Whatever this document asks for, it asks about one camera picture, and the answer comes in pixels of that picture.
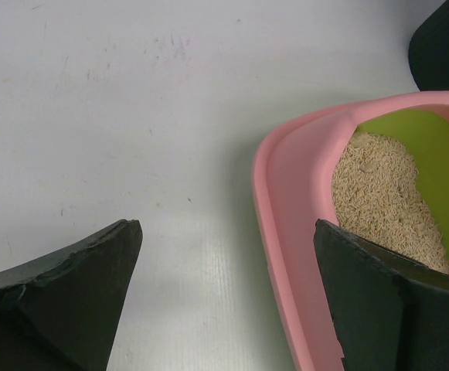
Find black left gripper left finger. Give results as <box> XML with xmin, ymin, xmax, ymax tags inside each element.
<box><xmin>0</xmin><ymin>220</ymin><xmax>142</xmax><ymax>370</ymax></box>

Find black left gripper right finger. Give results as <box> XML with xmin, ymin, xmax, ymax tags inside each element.
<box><xmin>314</xmin><ymin>220</ymin><xmax>449</xmax><ymax>370</ymax></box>

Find pink litter box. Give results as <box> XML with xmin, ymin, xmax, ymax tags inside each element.
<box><xmin>253</xmin><ymin>91</ymin><xmax>449</xmax><ymax>370</ymax></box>

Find beige litter pellets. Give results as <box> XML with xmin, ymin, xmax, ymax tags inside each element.
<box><xmin>332</xmin><ymin>131</ymin><xmax>449</xmax><ymax>274</ymax></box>

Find black ribbed trash bin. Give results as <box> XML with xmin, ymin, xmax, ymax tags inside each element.
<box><xmin>408</xmin><ymin>0</ymin><xmax>449</xmax><ymax>91</ymax></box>

